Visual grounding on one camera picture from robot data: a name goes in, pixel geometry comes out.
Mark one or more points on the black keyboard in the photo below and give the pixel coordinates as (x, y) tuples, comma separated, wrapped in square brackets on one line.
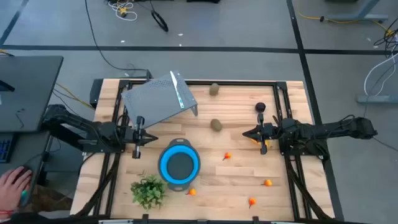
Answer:
[(6, 149)]

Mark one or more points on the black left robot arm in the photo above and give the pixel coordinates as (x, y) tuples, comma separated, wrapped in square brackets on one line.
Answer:
[(93, 130)]

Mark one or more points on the dark purple plum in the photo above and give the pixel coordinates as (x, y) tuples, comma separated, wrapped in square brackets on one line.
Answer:
[(260, 107)]

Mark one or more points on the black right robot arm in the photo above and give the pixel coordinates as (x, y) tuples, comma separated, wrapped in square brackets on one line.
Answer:
[(326, 129)]

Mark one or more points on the grey desk foot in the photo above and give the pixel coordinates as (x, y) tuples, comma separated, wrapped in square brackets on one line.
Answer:
[(357, 17), (379, 99)]

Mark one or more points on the yellow-orange round fruit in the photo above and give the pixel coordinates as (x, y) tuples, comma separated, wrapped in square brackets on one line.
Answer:
[(255, 141)]

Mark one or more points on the black table edge bracket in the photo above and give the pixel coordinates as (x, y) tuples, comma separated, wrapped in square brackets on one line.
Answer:
[(145, 216), (256, 218)]

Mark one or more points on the grey perforated metal stand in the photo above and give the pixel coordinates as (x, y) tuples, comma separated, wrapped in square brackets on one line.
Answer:
[(155, 99)]

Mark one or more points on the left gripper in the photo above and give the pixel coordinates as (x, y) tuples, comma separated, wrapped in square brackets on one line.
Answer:
[(138, 138)]

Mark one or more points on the large black corner bracket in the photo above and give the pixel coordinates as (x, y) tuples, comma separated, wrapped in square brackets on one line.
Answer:
[(95, 93)]

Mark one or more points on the black aluminium table frame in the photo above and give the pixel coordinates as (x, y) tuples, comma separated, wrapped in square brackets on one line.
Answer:
[(242, 83)]

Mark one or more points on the brown kiwi fruit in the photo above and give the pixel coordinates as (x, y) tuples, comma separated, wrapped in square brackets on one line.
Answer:
[(216, 125), (214, 89)]

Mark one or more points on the blue grey collapsible bowl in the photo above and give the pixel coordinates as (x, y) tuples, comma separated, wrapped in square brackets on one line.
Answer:
[(179, 165)]

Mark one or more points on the small round orange fruit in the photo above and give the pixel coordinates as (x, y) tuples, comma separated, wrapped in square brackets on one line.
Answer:
[(192, 192), (268, 182)]

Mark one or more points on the green plant in white pot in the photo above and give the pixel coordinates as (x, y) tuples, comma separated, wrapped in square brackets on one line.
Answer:
[(149, 191)]

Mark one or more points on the black lit computer mouse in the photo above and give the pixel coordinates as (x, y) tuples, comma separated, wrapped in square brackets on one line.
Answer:
[(25, 196)]

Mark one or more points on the red-orange fruit with stem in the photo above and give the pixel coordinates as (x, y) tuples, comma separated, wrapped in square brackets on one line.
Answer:
[(252, 201), (227, 155)]

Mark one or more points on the person's hand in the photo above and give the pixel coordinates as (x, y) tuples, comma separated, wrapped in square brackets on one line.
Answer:
[(12, 186)]

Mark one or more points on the dark grey desk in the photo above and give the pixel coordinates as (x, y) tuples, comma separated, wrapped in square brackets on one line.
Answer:
[(31, 93), (29, 149)]

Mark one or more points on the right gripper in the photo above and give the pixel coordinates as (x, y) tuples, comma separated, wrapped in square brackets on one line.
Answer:
[(265, 132)]

